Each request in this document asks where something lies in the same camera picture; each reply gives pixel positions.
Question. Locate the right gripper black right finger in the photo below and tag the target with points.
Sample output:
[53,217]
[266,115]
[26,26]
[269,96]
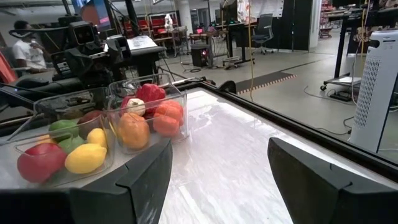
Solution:
[311,193]

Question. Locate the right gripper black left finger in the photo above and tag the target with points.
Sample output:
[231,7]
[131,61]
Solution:
[140,186]

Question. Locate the dark red mango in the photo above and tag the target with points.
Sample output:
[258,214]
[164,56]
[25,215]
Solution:
[90,121]

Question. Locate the orange bell pepper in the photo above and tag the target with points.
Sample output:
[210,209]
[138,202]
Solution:
[133,130]

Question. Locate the white garlic bulb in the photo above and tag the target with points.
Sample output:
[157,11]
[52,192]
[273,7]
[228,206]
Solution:
[135,106]

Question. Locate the yellow lemon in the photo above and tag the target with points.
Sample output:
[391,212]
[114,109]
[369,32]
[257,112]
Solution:
[85,158]

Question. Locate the yellow oval fruit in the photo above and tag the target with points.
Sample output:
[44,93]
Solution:
[97,137]

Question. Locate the red bell pepper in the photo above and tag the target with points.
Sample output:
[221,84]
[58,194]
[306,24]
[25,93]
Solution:
[150,92]

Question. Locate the orange-yellow oval fruit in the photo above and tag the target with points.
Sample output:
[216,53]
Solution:
[46,139]

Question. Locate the red round fruit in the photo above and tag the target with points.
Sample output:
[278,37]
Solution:
[40,161]

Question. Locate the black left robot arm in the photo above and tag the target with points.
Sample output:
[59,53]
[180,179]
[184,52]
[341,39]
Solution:
[46,88]

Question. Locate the clear plastic basket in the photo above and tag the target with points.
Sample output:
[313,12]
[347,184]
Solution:
[118,85]
[71,99]

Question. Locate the white paper sheet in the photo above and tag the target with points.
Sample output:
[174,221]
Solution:
[141,42]

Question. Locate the dark grey desk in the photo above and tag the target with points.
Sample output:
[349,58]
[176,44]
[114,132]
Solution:
[146,54]

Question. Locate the person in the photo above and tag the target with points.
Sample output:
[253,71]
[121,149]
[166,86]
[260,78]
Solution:
[28,49]

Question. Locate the red shelving rack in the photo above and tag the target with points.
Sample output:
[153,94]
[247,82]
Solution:
[158,25]

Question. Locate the orange fabric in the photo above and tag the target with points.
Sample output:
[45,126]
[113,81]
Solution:
[6,68]

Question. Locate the white figure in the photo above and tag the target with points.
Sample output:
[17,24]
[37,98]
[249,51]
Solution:
[168,21]

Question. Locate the floor power strip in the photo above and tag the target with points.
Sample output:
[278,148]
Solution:
[340,95]

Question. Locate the black computer tower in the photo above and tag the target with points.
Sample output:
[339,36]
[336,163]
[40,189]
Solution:
[200,55]

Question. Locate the white tower fan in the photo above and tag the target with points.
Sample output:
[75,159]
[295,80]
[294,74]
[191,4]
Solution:
[373,90]

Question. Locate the dark striped-edge floor mat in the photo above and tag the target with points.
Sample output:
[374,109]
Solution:
[264,81]

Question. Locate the black rolling desk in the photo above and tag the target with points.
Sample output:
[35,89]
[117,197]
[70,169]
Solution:
[340,46]

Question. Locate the black standing desk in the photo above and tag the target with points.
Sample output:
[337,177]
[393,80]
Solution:
[236,31]

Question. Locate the grey office chair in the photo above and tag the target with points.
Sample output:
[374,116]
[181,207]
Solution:
[262,31]

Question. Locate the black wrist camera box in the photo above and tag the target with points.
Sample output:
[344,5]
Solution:
[82,33]

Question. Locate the small black frame clamp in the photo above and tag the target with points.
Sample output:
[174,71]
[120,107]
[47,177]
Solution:
[228,86]

